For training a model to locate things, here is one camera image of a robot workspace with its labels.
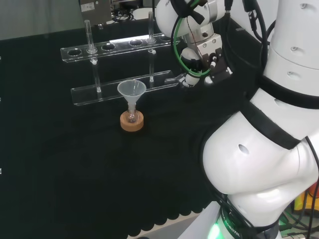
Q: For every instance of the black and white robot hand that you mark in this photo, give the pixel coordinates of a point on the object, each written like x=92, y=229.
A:
x=219, y=68

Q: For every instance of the translucent plastic funnel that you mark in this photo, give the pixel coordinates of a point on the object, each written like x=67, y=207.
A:
x=131, y=88

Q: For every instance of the small glass round-bottom flask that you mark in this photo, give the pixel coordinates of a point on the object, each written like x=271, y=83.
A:
x=131, y=118

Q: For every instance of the clear acrylic funnel stand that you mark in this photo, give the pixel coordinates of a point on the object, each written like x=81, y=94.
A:
x=117, y=93

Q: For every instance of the grey metal box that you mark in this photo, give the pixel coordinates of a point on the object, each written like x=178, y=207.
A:
x=96, y=11

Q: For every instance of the yellow stop button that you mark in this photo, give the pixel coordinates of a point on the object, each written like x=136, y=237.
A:
x=299, y=201

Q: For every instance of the black bench cloth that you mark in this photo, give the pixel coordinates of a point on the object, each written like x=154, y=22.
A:
x=74, y=161

